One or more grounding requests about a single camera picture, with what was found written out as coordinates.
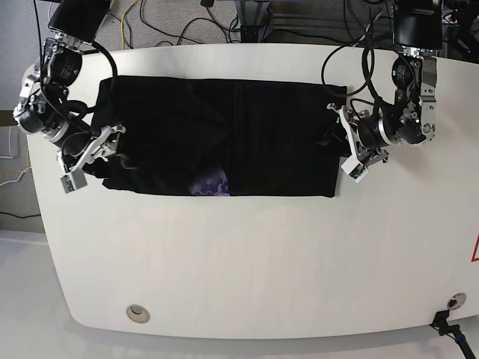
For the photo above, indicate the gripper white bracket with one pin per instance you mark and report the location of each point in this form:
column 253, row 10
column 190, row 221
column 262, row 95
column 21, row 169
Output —
column 91, row 158
column 358, row 156

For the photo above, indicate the black T-shirt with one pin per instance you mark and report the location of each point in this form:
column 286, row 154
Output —
column 215, row 137

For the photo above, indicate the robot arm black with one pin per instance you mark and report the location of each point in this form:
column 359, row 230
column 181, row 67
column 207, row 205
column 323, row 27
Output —
column 410, row 118
column 44, row 106

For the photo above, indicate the silver table grommet left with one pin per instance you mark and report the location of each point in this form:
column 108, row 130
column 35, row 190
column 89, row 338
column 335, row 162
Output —
column 137, row 314

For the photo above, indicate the silver table grommet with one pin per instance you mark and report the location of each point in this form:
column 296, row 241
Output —
column 137, row 314
column 457, row 301

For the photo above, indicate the silver table grommet right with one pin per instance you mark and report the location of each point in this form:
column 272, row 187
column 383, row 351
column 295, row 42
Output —
column 457, row 301

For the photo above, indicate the aluminium frame post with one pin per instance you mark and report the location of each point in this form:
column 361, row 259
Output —
column 254, row 20

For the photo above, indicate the black clamp with cable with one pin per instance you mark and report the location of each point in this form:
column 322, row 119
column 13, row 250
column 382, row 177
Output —
column 441, row 325

